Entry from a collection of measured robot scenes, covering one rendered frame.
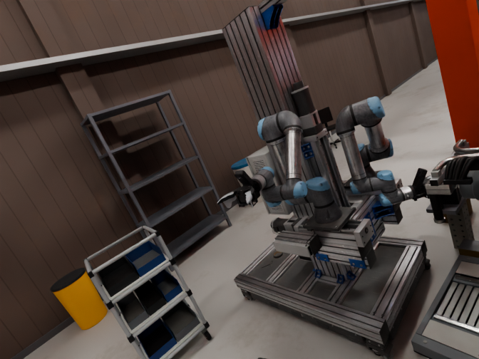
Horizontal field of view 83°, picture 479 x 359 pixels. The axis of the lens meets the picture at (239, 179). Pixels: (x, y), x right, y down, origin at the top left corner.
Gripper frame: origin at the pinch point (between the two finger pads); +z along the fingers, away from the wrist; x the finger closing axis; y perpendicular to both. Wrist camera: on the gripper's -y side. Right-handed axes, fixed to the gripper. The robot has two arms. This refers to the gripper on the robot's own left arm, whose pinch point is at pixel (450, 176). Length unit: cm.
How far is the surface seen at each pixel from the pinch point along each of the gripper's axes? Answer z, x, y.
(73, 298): -342, -69, 42
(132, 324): -213, 9, 33
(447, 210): 8.9, -30.3, 38.2
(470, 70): 29, -19, -45
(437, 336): -33, 23, 75
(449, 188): -15.9, 30.9, -10.2
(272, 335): -129, -8, 83
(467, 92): 26.6, -21.4, -33.8
